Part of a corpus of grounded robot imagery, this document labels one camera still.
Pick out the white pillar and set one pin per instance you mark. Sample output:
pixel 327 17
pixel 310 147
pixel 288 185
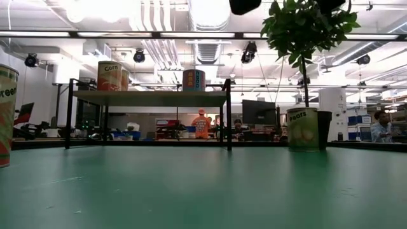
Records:
pixel 332 105

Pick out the blue storage bins rack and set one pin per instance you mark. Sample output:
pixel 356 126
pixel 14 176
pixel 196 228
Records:
pixel 359 120

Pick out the black monitor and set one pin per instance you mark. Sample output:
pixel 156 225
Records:
pixel 23 114
pixel 259 111

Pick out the black ceiling spot lamp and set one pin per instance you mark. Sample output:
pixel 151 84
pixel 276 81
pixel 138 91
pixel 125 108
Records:
pixel 31 60
pixel 139 56
pixel 363 59
pixel 249 53

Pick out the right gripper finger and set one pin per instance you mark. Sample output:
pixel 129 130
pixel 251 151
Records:
pixel 245 6
pixel 330 4

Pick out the potted green plant black pot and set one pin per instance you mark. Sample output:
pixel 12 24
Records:
pixel 299 31

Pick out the wooden shelf black metal frame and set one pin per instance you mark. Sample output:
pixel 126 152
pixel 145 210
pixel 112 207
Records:
pixel 152 98

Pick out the tall orange Corn can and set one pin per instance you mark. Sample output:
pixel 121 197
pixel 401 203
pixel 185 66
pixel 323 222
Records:
pixel 125 81
pixel 109 79

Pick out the pale green Pears can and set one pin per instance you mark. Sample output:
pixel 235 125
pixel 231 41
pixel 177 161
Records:
pixel 302 133

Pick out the cream orange Green label can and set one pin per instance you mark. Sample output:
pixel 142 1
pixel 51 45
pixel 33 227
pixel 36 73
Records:
pixel 6 127

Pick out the green table mat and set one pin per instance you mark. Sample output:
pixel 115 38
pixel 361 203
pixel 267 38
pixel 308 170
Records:
pixel 190 197

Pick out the small blue pink Corn can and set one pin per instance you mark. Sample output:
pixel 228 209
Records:
pixel 194 81

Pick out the person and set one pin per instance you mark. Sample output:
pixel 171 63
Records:
pixel 380 130
pixel 238 127
pixel 201 125

